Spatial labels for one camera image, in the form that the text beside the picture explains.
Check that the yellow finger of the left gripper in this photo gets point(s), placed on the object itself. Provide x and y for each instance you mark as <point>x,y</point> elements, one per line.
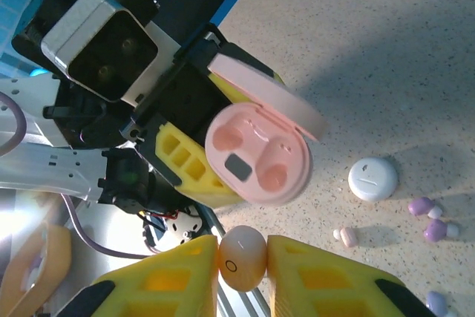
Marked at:
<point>185,179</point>
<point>226,88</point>

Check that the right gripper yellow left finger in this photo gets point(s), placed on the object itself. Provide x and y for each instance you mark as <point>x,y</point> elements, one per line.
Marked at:
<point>167,280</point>

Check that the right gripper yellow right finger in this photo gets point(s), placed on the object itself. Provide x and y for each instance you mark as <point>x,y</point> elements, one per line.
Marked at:
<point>334,287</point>

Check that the pink earbud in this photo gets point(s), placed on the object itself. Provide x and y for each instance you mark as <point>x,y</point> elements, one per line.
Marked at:
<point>243,257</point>
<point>348,237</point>

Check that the lavender blue earbud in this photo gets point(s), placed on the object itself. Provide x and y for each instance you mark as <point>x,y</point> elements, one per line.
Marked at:
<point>438,304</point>

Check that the white earbud charging case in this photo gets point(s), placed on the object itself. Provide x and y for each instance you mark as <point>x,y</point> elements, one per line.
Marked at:
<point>373,179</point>

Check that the purple earbud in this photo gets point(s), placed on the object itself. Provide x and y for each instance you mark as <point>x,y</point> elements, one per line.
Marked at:
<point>436,229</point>
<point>421,206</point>

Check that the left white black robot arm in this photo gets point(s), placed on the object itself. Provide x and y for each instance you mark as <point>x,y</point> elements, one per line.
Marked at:
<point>44,168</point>

